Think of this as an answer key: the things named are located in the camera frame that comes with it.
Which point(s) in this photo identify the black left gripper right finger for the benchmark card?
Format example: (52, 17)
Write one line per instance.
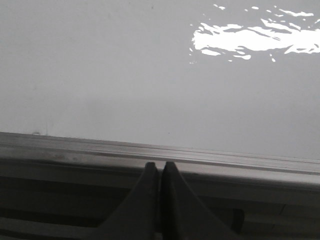
(183, 215)

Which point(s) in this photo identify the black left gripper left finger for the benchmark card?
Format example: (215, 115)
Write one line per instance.
(135, 217)

